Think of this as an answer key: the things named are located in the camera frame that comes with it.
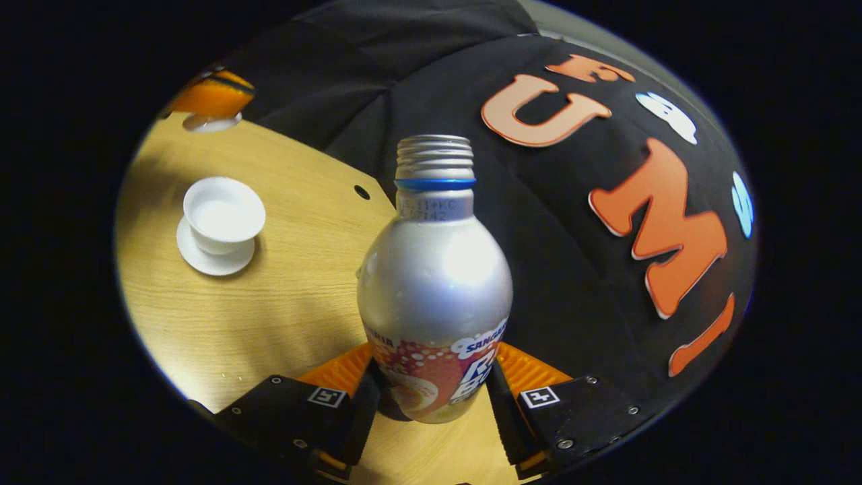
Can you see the white saucer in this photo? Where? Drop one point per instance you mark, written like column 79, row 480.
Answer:
column 215, row 264

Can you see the black backdrop cloth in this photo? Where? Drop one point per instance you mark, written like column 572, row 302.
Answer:
column 572, row 269

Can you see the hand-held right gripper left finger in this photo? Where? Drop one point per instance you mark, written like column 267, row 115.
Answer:
column 360, row 417

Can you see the white teacup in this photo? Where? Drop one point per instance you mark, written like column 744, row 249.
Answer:
column 225, row 215

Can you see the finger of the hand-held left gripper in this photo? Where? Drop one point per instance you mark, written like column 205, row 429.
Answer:
column 212, row 98

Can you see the silver water bottle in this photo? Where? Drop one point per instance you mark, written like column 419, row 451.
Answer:
column 434, row 283

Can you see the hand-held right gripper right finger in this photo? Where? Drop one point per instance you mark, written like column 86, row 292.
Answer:
column 505, row 417

